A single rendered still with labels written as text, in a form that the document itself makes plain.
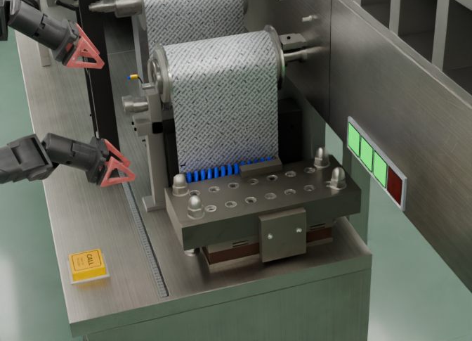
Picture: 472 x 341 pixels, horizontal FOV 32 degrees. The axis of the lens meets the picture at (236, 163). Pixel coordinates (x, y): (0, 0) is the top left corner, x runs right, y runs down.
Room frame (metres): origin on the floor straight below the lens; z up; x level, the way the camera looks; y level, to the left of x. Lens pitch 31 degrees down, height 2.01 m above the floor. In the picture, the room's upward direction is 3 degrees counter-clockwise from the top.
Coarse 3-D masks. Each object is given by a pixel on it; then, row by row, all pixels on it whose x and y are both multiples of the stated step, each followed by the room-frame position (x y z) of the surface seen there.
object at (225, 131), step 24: (240, 96) 1.60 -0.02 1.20; (264, 96) 1.61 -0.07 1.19; (192, 120) 1.57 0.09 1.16; (216, 120) 1.58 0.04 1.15; (240, 120) 1.60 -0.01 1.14; (264, 120) 1.61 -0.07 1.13; (192, 144) 1.57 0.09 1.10; (216, 144) 1.58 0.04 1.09; (240, 144) 1.60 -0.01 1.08; (264, 144) 1.61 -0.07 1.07; (192, 168) 1.57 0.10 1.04
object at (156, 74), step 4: (152, 60) 1.62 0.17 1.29; (156, 60) 1.62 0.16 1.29; (152, 64) 1.61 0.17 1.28; (156, 64) 1.60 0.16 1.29; (152, 68) 1.62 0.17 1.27; (156, 68) 1.59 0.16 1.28; (152, 72) 1.63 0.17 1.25; (156, 72) 1.59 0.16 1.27; (160, 72) 1.59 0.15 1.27; (152, 76) 1.63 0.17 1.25; (156, 76) 1.58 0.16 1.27; (160, 76) 1.58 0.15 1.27; (152, 80) 1.63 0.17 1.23; (156, 80) 1.59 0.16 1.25; (160, 80) 1.58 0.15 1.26; (156, 84) 1.60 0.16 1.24; (160, 84) 1.58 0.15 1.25; (156, 88) 1.60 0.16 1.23; (160, 88) 1.58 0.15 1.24; (156, 92) 1.60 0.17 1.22; (160, 92) 1.59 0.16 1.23
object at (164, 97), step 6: (270, 36) 1.67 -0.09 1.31; (276, 48) 1.64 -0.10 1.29; (156, 54) 1.62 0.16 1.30; (276, 54) 1.64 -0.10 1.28; (162, 60) 1.59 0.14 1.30; (276, 60) 1.63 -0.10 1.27; (162, 66) 1.58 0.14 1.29; (162, 72) 1.57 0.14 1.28; (162, 78) 1.57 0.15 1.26; (168, 84) 1.56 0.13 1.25; (168, 90) 1.56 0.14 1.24; (162, 96) 1.60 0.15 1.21; (168, 96) 1.57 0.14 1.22
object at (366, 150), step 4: (364, 140) 1.37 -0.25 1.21; (364, 144) 1.37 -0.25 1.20; (368, 144) 1.35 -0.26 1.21; (364, 148) 1.37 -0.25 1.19; (368, 148) 1.35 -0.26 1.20; (364, 152) 1.37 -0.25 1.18; (368, 152) 1.35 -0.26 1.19; (364, 156) 1.36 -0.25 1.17; (368, 156) 1.35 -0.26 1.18; (364, 160) 1.36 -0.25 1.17; (368, 160) 1.35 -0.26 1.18; (368, 164) 1.35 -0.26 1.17
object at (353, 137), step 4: (352, 128) 1.42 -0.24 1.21; (352, 132) 1.42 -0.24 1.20; (356, 132) 1.40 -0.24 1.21; (348, 136) 1.44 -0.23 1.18; (352, 136) 1.42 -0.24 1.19; (356, 136) 1.40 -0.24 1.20; (348, 140) 1.44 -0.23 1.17; (352, 140) 1.42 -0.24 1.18; (356, 140) 1.40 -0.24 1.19; (348, 144) 1.44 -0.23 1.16; (352, 144) 1.42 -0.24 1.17; (356, 144) 1.40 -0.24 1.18; (352, 148) 1.42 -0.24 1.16; (356, 148) 1.40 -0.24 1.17; (356, 152) 1.40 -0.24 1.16
